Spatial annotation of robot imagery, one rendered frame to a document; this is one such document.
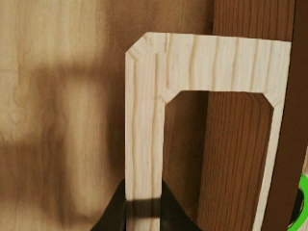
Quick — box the wooden maze board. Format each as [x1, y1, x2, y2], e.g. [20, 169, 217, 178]
[125, 0, 308, 231]

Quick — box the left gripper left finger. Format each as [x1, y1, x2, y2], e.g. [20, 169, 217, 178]
[90, 179, 126, 231]

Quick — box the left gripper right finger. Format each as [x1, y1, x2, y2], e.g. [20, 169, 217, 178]
[160, 179, 202, 231]

